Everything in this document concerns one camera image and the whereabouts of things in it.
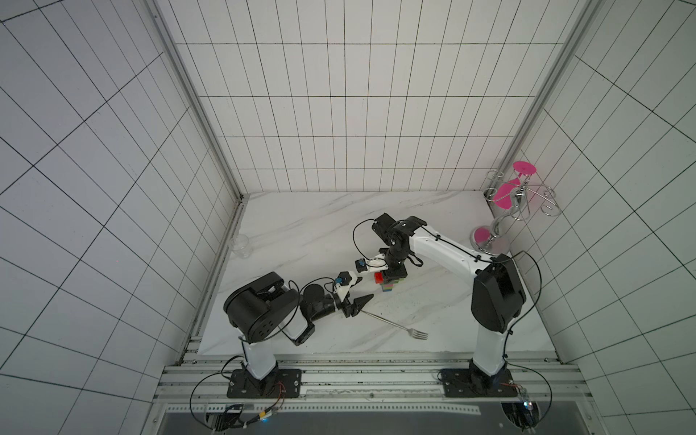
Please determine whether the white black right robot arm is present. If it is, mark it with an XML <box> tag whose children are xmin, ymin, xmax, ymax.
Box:
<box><xmin>355</xmin><ymin>213</ymin><xmax>527</xmax><ymax>399</ymax></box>

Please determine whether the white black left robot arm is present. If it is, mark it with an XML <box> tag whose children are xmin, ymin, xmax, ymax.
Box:
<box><xmin>223</xmin><ymin>271</ymin><xmax>374</xmax><ymax>400</ymax></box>

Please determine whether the silver metal fork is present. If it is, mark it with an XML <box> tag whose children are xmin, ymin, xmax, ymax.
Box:
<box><xmin>362</xmin><ymin>310</ymin><xmax>429</xmax><ymax>341</ymax></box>

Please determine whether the chrome pink cup stand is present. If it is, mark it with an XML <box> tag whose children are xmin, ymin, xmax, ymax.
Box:
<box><xmin>469</xmin><ymin>161</ymin><xmax>561</xmax><ymax>257</ymax></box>

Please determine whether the clear glass cup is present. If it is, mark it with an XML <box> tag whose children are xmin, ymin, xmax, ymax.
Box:
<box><xmin>229</xmin><ymin>234</ymin><xmax>253</xmax><ymax>259</ymax></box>

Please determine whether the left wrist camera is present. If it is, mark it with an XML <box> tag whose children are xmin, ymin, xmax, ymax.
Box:
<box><xmin>333</xmin><ymin>271</ymin><xmax>363</xmax><ymax>303</ymax></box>

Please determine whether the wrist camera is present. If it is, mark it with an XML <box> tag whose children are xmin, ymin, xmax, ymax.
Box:
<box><xmin>355</xmin><ymin>254</ymin><xmax>389</xmax><ymax>274</ymax></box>
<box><xmin>333</xmin><ymin>271</ymin><xmax>363</xmax><ymax>303</ymax></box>

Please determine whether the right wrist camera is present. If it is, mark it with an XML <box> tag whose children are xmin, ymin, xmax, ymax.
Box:
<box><xmin>355</xmin><ymin>254</ymin><xmax>389</xmax><ymax>274</ymax></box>

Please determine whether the aluminium mounting rail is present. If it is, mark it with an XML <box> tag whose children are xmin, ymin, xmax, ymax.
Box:
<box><xmin>154</xmin><ymin>353</ymin><xmax>592</xmax><ymax>413</ymax></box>

